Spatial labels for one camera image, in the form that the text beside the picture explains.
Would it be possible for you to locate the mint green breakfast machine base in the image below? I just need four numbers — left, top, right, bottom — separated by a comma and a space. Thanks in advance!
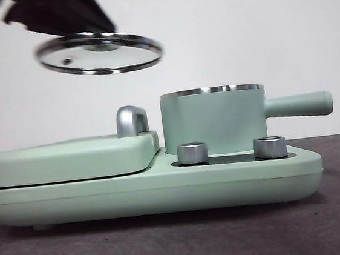
0, 131, 329, 236

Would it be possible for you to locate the silver control knob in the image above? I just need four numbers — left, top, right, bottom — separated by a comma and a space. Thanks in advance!
176, 141, 210, 166
253, 134, 289, 160

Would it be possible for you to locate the mint green pot with handle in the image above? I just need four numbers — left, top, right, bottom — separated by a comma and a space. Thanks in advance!
158, 73, 338, 162

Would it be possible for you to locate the glass lid with green knob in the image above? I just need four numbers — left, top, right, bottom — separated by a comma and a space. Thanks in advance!
31, 24, 166, 83

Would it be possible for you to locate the green grill cover silver handle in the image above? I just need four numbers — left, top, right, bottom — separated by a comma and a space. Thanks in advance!
0, 103, 163, 189

